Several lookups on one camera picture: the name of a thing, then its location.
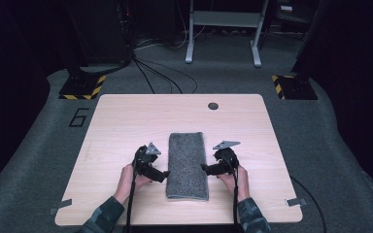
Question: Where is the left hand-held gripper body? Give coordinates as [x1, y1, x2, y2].
[132, 142, 163, 183]

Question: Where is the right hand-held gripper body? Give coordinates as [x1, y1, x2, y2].
[212, 140, 242, 178]

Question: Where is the grey towel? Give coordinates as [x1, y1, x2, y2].
[165, 131, 210, 202]

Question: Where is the person's left hand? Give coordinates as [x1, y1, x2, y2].
[113, 163, 153, 206]

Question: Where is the person's right hand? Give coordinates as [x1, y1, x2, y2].
[218, 164, 252, 202]

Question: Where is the grey tape strip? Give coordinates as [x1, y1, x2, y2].
[284, 197, 308, 208]
[49, 198, 73, 216]

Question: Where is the white metal stand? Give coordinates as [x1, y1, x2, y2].
[185, 0, 270, 68]

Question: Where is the black cabinet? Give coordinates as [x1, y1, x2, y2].
[63, 0, 134, 67]

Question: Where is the right hand-held gripper black cable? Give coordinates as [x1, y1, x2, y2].
[229, 158, 242, 229]

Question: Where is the hand-held gripper black cable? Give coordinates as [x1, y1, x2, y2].
[229, 158, 242, 229]
[124, 168, 138, 233]

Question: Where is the left hand-held gripper black cable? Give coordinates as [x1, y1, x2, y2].
[124, 168, 138, 233]

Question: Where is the bundle of black floor cables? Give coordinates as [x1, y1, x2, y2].
[131, 55, 199, 95]

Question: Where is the long black cable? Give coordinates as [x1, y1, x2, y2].
[289, 176, 327, 233]

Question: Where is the black hazard-striped base plate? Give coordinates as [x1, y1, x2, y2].
[58, 74, 107, 101]
[270, 74, 319, 101]

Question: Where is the black stand post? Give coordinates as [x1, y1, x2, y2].
[290, 0, 329, 78]
[57, 0, 90, 81]

